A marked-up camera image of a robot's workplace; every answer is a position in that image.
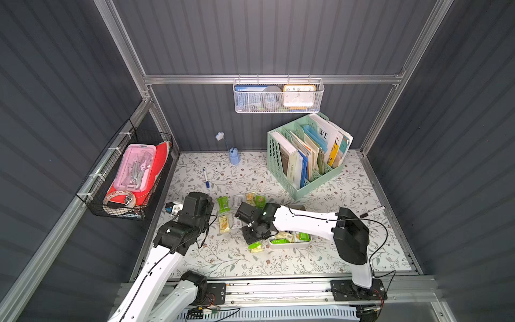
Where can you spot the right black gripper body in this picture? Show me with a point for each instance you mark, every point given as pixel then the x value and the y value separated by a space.
pixel 251 234

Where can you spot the green cookie packet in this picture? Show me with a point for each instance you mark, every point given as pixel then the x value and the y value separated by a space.
pixel 260 201
pixel 256 247
pixel 223 203

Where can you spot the yellow cookie packet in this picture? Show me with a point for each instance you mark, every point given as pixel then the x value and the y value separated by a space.
pixel 250 198
pixel 224 224

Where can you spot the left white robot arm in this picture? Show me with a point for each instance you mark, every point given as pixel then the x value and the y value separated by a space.
pixel 140 302

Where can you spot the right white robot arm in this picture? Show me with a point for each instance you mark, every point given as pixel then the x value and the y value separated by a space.
pixel 346 230

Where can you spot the white storage box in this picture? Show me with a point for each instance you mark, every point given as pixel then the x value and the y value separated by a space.
pixel 282 240

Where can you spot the blue box in basket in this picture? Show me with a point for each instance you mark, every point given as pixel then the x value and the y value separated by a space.
pixel 248 98

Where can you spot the blue white marker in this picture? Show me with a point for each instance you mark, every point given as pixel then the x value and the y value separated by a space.
pixel 207 183

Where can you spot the clear tape roll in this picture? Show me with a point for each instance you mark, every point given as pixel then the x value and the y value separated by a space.
pixel 120 199

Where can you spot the blue folder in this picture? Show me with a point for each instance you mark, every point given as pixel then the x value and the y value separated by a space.
pixel 304 169

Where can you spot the blue small bottle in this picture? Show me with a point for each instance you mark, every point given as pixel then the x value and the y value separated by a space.
pixel 234 154

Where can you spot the white brown book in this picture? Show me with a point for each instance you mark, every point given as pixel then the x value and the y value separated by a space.
pixel 289 155

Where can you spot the pink plastic case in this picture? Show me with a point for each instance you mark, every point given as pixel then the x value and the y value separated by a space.
pixel 135 168

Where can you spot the mint green file organizer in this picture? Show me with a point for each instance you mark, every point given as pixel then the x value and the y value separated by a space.
pixel 302 133

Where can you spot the white book WE cover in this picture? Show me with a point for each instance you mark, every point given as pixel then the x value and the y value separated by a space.
pixel 330 135

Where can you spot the black white pen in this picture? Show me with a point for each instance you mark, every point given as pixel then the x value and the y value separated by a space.
pixel 376 210

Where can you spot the grey tape roll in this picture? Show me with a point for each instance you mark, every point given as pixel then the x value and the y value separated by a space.
pixel 272 98

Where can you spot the yellow white clock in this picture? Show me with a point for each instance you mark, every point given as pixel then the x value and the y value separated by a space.
pixel 299 96

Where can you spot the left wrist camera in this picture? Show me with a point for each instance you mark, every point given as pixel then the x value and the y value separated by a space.
pixel 173 208

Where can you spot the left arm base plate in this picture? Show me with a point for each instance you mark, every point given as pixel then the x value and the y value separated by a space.
pixel 209 294

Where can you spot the black wire side basket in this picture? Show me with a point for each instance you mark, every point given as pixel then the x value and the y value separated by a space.
pixel 105 171

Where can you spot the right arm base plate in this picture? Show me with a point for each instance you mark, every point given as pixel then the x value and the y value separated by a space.
pixel 346 290

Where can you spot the white wire wall basket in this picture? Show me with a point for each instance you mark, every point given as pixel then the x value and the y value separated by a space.
pixel 281 82

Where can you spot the aluminium rail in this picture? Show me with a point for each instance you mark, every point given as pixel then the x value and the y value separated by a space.
pixel 400 288

